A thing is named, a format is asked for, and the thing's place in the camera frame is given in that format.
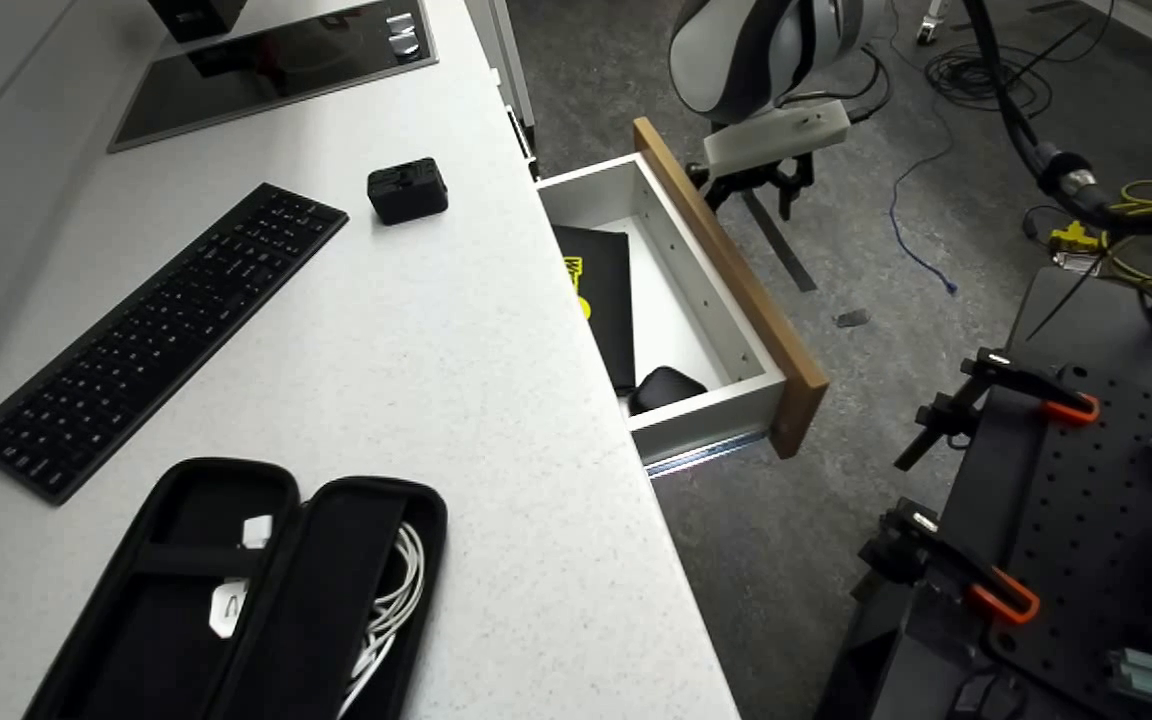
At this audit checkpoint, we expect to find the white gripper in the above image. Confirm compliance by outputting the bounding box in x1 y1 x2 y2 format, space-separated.
702 99 859 224

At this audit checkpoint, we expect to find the wooden front white drawer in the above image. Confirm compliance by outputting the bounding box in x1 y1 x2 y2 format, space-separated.
533 113 831 480

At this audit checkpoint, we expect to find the black strip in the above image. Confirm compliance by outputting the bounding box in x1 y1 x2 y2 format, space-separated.
740 187 822 296

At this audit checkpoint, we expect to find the black folder with yellow logo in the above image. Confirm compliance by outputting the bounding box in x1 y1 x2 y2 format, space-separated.
553 222 640 402

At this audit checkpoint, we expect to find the small black pouch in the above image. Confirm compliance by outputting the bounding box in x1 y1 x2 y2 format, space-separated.
625 364 713 415

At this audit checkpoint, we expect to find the black clamp with orange tip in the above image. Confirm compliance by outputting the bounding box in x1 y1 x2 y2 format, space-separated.
894 349 1108 476
857 498 1050 633

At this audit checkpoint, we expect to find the small black box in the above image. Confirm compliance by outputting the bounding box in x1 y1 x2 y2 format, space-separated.
363 153 453 229

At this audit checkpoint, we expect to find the black perforated mounting table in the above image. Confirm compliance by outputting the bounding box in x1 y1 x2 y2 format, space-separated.
811 266 1152 720

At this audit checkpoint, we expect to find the black glass cooktop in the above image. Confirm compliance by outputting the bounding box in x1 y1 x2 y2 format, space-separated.
108 0 441 156

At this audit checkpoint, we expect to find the black countertop appliance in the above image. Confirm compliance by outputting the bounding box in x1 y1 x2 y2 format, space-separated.
147 0 247 46

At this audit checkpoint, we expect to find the small white adapter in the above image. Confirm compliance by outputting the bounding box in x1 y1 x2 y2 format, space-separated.
238 513 276 555

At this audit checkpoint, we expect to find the black zipper case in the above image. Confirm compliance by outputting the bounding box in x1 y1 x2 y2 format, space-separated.
22 455 453 720

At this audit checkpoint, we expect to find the black keyboard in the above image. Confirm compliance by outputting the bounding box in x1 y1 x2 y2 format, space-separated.
0 181 352 508

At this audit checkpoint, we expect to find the white charger plug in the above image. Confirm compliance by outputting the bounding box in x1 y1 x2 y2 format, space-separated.
205 573 258 641

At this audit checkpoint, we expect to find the blue floor cable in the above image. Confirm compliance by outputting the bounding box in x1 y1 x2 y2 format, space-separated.
884 141 965 300

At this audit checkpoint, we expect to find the black floor cable tangle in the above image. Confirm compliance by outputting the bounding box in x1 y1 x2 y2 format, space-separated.
921 12 1100 120

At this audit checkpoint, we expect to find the thick black cable conduit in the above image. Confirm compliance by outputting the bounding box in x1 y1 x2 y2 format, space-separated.
955 0 1152 249

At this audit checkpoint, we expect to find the yellow cable bundle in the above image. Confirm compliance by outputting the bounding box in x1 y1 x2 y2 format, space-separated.
1046 168 1152 300

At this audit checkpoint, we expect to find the white coiled charging cable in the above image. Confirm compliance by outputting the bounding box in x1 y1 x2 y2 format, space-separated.
333 517 433 720

